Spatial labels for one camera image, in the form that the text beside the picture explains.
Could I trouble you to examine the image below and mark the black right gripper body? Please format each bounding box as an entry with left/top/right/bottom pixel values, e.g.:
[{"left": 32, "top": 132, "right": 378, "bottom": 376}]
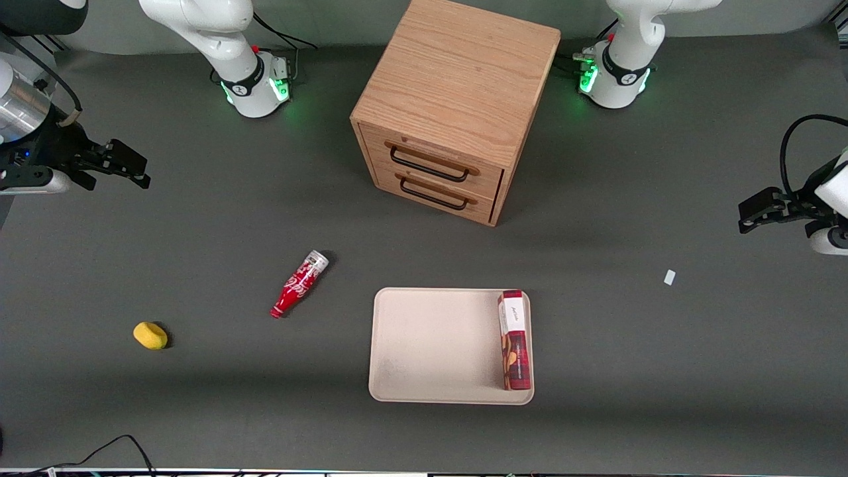
[{"left": 0, "top": 123, "right": 111, "bottom": 193}]

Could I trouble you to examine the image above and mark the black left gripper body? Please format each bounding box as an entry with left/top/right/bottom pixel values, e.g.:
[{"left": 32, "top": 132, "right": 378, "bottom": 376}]
[{"left": 784, "top": 178, "right": 834, "bottom": 226}]

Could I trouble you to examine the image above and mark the red coke bottle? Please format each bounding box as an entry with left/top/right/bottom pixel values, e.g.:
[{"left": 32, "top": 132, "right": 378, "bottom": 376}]
[{"left": 270, "top": 250, "right": 330, "bottom": 319}]

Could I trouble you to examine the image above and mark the beige plastic tray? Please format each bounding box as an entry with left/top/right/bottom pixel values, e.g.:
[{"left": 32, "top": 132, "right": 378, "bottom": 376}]
[{"left": 368, "top": 287, "right": 535, "bottom": 405}]

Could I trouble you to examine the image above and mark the yellow lemon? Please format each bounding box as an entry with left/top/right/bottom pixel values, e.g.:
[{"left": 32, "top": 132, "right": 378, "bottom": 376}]
[{"left": 132, "top": 321, "right": 169, "bottom": 350}]

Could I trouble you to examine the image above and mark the red tartan shortbread box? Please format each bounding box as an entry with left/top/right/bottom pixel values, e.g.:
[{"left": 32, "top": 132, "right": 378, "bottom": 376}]
[{"left": 498, "top": 290, "right": 533, "bottom": 392}]

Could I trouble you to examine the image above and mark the wooden drawer cabinet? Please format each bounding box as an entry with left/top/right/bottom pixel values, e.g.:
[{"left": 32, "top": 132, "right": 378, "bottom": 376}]
[{"left": 350, "top": 0, "right": 562, "bottom": 228}]

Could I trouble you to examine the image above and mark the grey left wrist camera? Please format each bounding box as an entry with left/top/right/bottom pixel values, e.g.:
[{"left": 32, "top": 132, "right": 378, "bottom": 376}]
[{"left": 810, "top": 225, "right": 848, "bottom": 257}]

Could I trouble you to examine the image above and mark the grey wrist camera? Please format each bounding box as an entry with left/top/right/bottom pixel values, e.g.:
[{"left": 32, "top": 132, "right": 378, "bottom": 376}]
[
  {"left": 0, "top": 169, "right": 71, "bottom": 195},
  {"left": 810, "top": 225, "right": 848, "bottom": 257}
]

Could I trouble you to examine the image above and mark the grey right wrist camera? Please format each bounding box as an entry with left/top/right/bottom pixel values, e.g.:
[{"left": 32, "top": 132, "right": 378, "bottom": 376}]
[{"left": 0, "top": 169, "right": 71, "bottom": 195}]

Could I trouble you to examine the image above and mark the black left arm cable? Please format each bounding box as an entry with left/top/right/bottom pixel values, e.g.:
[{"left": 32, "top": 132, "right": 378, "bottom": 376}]
[{"left": 780, "top": 114, "right": 848, "bottom": 197}]

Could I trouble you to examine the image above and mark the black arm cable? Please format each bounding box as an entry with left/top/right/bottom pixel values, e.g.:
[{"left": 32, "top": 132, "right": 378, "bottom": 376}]
[
  {"left": 780, "top": 114, "right": 848, "bottom": 197},
  {"left": 0, "top": 26, "right": 84, "bottom": 128}
]

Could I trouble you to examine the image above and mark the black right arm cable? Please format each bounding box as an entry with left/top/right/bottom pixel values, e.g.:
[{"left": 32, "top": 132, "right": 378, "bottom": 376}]
[{"left": 0, "top": 26, "right": 84, "bottom": 128}]

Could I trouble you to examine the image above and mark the black right base cable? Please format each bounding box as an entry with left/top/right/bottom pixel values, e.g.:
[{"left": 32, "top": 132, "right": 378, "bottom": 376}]
[{"left": 252, "top": 11, "right": 319, "bottom": 51}]

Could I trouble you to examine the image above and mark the black base cable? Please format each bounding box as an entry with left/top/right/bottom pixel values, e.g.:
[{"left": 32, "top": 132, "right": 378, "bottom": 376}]
[
  {"left": 252, "top": 11, "right": 319, "bottom": 51},
  {"left": 555, "top": 19, "right": 620, "bottom": 79}
]

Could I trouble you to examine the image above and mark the black left base cable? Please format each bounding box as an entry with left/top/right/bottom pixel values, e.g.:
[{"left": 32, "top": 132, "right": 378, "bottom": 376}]
[{"left": 555, "top": 19, "right": 620, "bottom": 79}]

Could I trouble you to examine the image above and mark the thin black loose cable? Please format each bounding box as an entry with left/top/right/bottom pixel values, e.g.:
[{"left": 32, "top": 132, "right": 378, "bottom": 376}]
[{"left": 0, "top": 434, "right": 158, "bottom": 477}]

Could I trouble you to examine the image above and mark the black drawer handle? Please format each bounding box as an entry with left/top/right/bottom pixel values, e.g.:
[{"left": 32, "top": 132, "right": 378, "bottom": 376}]
[
  {"left": 390, "top": 146, "right": 470, "bottom": 184},
  {"left": 399, "top": 177, "right": 469, "bottom": 212}
]

